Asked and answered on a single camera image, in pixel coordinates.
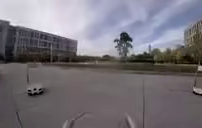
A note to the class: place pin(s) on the tall dark tree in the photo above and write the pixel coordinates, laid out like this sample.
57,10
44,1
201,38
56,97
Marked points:
123,43

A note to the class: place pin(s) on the grey concrete plaza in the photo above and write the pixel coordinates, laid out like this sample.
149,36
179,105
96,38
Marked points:
99,96

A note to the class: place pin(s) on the pale pole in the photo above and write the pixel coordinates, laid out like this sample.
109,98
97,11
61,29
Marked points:
51,53

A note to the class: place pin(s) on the robot's own part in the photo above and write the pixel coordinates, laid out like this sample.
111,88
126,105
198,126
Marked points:
66,124
130,122

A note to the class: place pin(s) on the grey multi-storey building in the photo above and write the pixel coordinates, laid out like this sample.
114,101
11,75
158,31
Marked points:
32,41

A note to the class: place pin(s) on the row of trees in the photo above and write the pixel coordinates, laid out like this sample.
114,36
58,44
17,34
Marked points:
175,55

